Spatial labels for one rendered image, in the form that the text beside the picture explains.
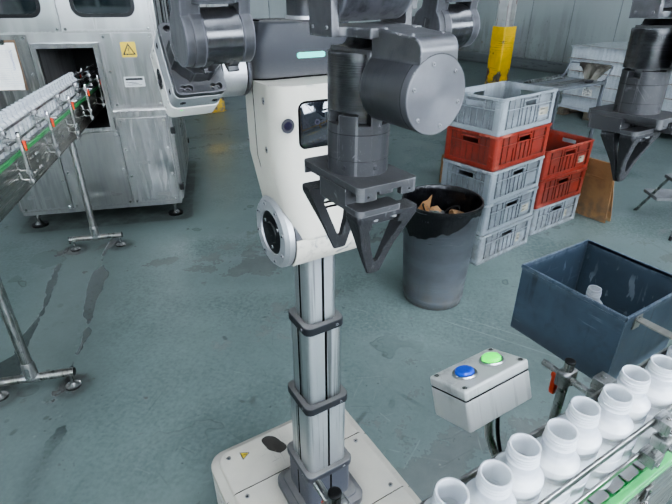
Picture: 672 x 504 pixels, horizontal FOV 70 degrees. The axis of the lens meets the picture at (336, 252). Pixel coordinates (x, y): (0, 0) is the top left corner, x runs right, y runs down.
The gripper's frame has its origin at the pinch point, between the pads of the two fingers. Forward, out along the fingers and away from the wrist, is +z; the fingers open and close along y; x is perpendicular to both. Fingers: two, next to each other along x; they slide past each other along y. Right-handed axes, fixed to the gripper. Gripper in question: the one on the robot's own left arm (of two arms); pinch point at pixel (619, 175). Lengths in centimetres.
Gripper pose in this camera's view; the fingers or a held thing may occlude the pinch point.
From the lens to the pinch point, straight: 82.2
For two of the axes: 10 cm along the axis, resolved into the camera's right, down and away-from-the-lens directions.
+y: -5.2, -3.8, 7.7
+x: -8.6, 2.5, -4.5
